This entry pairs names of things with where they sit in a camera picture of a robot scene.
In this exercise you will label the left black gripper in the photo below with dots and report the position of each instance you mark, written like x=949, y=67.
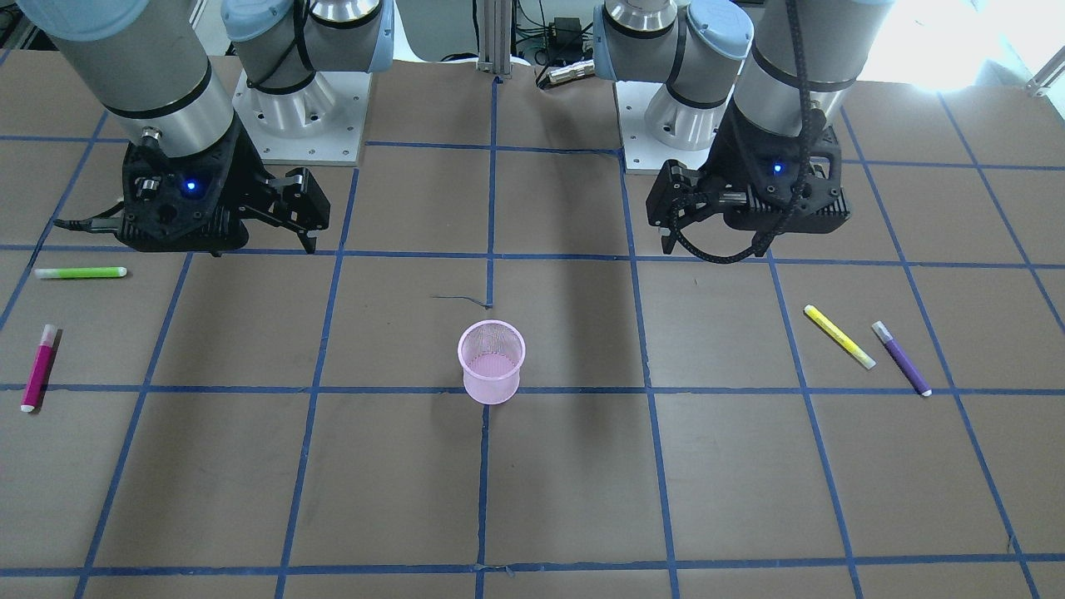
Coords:
x=722, y=169

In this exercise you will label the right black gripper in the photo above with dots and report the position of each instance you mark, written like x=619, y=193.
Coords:
x=246, y=177

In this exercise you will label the purple highlighter pen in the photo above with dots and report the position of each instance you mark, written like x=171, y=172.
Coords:
x=915, y=378

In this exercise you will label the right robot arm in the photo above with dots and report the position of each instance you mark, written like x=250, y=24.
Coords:
x=144, y=62

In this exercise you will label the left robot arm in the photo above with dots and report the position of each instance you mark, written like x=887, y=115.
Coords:
x=760, y=94

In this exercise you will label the pink mesh cup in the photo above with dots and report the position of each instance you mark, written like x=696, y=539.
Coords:
x=492, y=355

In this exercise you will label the yellow highlighter pen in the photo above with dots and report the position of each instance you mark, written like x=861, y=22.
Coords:
x=834, y=332

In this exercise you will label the green highlighter pen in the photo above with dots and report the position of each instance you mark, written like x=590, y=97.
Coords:
x=80, y=273

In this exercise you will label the pink highlighter pen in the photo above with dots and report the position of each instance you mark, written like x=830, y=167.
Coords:
x=38, y=378

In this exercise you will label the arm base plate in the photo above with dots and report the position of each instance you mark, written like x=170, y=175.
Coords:
x=645, y=125
x=320, y=125

